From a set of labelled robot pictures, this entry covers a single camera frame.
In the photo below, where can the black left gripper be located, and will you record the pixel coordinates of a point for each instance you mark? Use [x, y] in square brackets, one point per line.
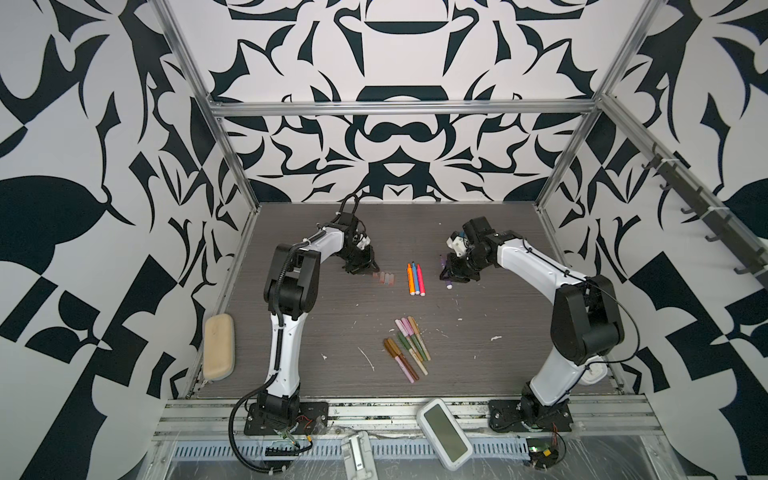
[371, 263]

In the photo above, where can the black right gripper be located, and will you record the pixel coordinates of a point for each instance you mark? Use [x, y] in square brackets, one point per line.
[453, 273]

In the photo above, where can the purple highlighter pen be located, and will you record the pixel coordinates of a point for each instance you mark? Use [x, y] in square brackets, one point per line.
[445, 274]

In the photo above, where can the orange highlighter pen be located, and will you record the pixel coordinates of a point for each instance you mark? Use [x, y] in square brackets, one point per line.
[411, 285]

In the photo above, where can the pink red highlighter pen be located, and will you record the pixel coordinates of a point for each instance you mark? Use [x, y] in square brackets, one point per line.
[420, 279]

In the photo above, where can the pink cap green marker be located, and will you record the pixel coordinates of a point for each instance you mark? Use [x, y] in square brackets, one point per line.
[413, 337]

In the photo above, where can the gold cap beige marker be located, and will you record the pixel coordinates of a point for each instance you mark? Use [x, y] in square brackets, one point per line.
[418, 333]

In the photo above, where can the blue highlighter pen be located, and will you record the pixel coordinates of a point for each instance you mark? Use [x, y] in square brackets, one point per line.
[414, 279]

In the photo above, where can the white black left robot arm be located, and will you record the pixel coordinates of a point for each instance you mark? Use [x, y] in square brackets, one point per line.
[291, 291]

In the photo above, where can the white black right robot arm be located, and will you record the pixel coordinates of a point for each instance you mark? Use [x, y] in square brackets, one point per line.
[585, 325]

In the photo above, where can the gold cap brown marker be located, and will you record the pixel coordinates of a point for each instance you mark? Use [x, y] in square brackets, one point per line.
[406, 361]

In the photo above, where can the beige sponge block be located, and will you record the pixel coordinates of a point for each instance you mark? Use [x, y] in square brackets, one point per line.
[218, 347]

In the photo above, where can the white square alarm clock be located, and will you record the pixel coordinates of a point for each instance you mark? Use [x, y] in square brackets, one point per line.
[595, 370]

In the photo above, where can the aluminium horizontal back bar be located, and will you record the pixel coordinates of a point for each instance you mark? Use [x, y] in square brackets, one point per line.
[401, 107]

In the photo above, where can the white tablet device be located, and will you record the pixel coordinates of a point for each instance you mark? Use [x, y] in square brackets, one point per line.
[449, 441]

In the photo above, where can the small circuit board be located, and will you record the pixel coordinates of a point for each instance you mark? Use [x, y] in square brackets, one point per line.
[545, 453]

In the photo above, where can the grey hook rack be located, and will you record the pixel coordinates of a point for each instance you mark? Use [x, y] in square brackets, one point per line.
[701, 204]

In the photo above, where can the aluminium corner post back left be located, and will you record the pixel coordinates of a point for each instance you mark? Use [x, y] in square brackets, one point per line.
[174, 37]

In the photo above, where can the aluminium corner post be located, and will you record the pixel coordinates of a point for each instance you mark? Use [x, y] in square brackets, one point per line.
[627, 50]
[174, 37]

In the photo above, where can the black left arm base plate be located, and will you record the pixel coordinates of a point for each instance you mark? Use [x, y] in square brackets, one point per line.
[306, 417]

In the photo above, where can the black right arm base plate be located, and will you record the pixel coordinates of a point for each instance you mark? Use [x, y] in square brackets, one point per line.
[528, 415]

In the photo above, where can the white bracket front rail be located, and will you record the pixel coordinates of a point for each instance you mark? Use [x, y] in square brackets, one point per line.
[357, 455]

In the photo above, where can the aluminium corner post back right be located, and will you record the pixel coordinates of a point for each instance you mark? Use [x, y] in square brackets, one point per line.
[627, 50]

